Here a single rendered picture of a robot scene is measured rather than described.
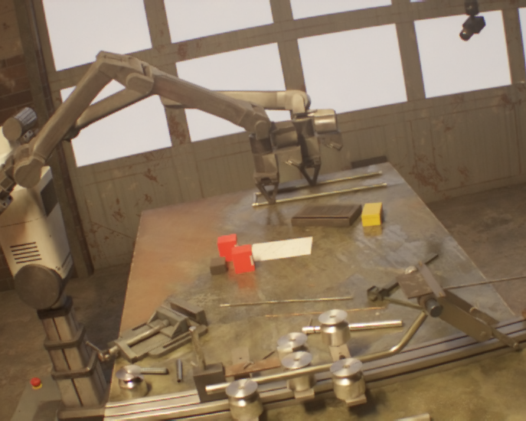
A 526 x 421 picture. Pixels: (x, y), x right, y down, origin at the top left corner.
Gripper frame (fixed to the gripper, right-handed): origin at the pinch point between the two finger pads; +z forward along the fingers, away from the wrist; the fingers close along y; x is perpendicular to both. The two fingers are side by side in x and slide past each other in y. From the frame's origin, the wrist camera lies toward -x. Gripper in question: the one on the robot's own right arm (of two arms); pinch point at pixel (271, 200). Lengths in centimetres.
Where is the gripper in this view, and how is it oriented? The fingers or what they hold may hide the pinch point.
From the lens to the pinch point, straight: 219.3
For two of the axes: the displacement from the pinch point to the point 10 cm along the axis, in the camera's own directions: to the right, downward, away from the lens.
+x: -9.8, 1.5, 0.8
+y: 0.3, -3.4, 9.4
